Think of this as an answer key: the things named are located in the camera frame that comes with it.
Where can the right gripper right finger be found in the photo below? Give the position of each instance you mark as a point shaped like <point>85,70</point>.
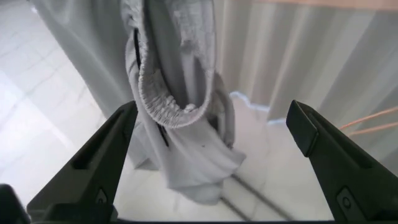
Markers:
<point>348,174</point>

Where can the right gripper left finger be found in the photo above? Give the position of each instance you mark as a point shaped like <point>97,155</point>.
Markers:
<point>84,180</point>

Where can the pink clothes hanger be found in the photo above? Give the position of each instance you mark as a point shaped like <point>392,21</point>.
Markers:
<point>373,116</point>

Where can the pale grey trousers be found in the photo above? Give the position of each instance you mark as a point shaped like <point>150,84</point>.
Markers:
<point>192,155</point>

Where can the white curtain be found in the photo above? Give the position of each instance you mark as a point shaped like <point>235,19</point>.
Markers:
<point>311,56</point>

